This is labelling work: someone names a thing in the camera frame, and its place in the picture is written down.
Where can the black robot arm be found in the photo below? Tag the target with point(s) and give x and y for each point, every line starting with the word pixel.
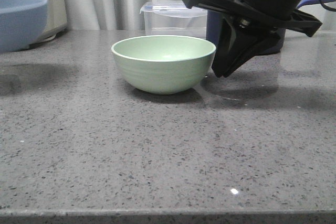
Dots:
pixel 277 8

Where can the green bowl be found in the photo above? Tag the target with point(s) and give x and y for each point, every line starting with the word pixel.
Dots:
pixel 163 64

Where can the dark blue saucepan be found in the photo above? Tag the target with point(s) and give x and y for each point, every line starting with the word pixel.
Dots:
pixel 214 25

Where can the blue bowl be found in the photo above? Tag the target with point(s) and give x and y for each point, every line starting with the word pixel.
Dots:
pixel 22 22

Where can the clear plastic container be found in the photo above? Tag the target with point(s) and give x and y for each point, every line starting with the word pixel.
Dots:
pixel 174 18

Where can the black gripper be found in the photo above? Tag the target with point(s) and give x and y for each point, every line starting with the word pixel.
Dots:
pixel 241 39

